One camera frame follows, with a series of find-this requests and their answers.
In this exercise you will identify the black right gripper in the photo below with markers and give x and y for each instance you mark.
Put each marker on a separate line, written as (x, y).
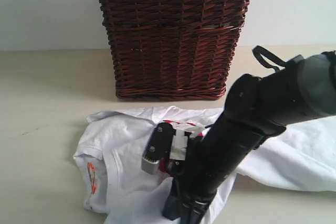
(166, 151)

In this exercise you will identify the white t-shirt red lettering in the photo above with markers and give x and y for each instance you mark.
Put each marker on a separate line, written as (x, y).
(110, 150)

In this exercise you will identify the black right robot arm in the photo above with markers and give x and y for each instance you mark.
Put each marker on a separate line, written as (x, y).
(256, 109)

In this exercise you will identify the dark brown wicker basket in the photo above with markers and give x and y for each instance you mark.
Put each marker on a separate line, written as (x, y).
(172, 49)

